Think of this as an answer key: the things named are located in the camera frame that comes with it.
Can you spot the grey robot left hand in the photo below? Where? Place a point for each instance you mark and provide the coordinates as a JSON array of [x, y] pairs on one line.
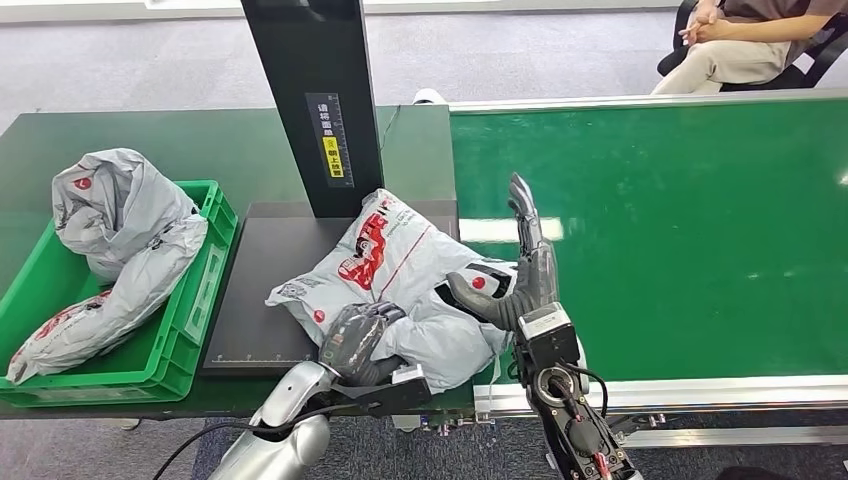
[[358, 334]]

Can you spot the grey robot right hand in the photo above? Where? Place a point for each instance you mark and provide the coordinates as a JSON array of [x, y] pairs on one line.
[[533, 285]]

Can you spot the grey package with red print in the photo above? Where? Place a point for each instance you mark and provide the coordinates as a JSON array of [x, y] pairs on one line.
[[397, 265]]

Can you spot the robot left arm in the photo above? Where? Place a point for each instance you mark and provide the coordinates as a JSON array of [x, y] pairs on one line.
[[291, 430]]

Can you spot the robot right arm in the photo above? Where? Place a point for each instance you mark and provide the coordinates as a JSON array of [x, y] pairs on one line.
[[583, 437]]

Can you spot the black inbound scanning machine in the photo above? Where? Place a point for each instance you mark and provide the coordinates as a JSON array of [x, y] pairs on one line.
[[265, 298]]

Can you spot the green conveyor belt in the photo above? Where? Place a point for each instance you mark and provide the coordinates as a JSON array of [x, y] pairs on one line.
[[662, 232]]

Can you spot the long grey package red print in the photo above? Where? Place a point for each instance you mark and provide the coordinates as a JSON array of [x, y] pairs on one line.
[[119, 298]]

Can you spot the grey package with red dot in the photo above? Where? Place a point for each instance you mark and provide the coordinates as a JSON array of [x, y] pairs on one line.
[[112, 199]]

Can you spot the green plastic crate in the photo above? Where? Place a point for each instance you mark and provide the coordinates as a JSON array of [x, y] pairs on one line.
[[166, 371]]

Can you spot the white cylindrical object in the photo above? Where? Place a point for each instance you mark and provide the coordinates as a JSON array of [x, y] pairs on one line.
[[429, 97]]

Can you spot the dark green table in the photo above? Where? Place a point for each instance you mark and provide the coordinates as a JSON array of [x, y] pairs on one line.
[[199, 146]]

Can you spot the person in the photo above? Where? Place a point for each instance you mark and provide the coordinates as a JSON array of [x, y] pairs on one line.
[[735, 56]]

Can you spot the black office chair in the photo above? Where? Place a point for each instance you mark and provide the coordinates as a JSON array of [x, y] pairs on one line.
[[788, 78]]

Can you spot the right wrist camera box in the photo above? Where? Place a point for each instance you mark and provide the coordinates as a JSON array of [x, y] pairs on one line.
[[548, 338]]

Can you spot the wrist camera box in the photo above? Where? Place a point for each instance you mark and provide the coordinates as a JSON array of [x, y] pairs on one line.
[[548, 338], [397, 391]]

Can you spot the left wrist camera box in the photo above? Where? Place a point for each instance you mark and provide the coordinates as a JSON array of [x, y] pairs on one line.
[[397, 391]]

